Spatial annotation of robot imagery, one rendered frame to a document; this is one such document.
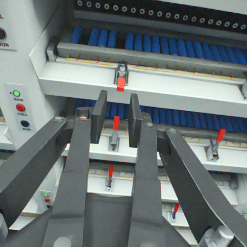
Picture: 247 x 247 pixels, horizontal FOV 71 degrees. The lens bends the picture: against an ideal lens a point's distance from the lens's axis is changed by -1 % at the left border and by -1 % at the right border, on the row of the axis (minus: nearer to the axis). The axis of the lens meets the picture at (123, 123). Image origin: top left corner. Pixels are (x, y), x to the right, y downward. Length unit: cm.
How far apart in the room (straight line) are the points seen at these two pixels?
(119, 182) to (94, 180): 8
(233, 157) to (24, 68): 55
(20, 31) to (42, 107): 15
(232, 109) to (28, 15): 42
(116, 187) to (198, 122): 33
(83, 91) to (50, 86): 6
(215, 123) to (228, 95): 18
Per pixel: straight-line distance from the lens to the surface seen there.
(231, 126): 61
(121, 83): 30
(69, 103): 55
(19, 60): 38
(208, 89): 41
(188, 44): 48
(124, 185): 62
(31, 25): 36
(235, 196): 76
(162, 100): 37
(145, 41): 44
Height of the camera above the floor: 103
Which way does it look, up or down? 37 degrees down
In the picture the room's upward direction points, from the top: 8 degrees clockwise
